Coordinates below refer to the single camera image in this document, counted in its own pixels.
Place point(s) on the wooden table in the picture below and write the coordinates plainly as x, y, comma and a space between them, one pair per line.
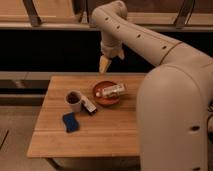
111, 132

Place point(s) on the blue sponge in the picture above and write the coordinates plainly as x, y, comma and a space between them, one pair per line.
70, 122

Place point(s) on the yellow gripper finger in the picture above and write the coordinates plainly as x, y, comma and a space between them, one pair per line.
104, 64
121, 54

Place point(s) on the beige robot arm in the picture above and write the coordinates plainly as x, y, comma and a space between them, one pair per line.
173, 100

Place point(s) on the white cup with drink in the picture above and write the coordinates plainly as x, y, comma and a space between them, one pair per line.
74, 100

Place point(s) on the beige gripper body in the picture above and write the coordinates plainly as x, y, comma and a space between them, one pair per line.
110, 51

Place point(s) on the white snack packet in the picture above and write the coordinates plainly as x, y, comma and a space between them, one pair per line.
113, 91

